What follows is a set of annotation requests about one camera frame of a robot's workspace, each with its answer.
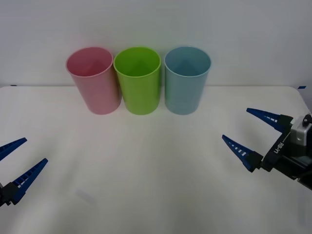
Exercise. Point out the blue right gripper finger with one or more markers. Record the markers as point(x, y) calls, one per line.
point(240, 151)
point(270, 118)

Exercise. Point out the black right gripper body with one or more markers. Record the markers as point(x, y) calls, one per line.
point(280, 156)

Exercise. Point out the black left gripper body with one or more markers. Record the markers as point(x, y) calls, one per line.
point(1, 195)

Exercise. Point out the pink plastic bin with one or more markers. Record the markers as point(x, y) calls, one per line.
point(97, 90)

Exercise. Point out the yellow-green plastic bin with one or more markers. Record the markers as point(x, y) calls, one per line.
point(140, 95)

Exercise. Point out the pale blue plastic bin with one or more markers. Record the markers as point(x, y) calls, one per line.
point(182, 95)

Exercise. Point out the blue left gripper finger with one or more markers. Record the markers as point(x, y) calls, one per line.
point(26, 178)
point(9, 147)

